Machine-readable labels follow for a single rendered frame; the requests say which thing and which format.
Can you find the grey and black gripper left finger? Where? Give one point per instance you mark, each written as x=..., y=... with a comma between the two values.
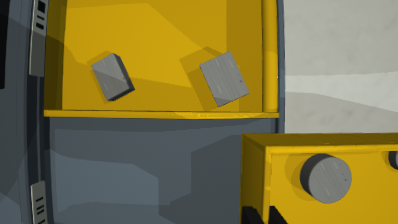
x=250, y=216

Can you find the yellow open-front bin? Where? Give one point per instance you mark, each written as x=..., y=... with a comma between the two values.
x=276, y=159
x=161, y=44

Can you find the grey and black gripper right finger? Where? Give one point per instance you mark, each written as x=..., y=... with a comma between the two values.
x=275, y=217

